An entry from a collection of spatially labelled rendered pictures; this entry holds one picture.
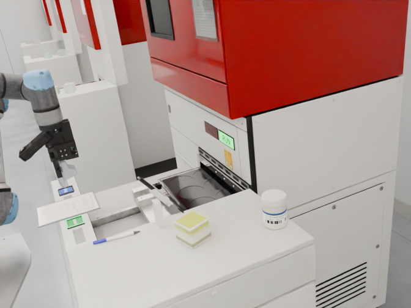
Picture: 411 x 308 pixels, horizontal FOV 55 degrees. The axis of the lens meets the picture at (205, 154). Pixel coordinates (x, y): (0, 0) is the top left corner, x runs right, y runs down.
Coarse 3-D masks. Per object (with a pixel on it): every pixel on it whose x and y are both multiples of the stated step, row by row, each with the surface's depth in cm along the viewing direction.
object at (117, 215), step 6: (120, 210) 156; (126, 210) 156; (132, 210) 157; (138, 210) 158; (102, 216) 153; (108, 216) 153; (114, 216) 154; (120, 216) 156; (126, 216) 157; (96, 222) 152; (102, 222) 153; (108, 222) 154
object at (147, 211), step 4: (136, 200) 156; (136, 204) 157; (140, 208) 152; (144, 208) 149; (148, 208) 149; (152, 208) 149; (164, 208) 148; (144, 212) 147; (148, 212) 146; (152, 212) 146; (164, 212) 145; (168, 212) 145; (144, 216) 148; (148, 216) 144; (152, 216) 143; (164, 216) 142; (148, 220) 142; (152, 220) 141
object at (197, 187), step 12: (204, 168) 171; (168, 180) 164; (180, 180) 163; (192, 180) 162; (204, 180) 160; (216, 180) 159; (180, 192) 153; (192, 192) 152; (204, 192) 151; (216, 192) 150; (228, 192) 149; (192, 204) 144
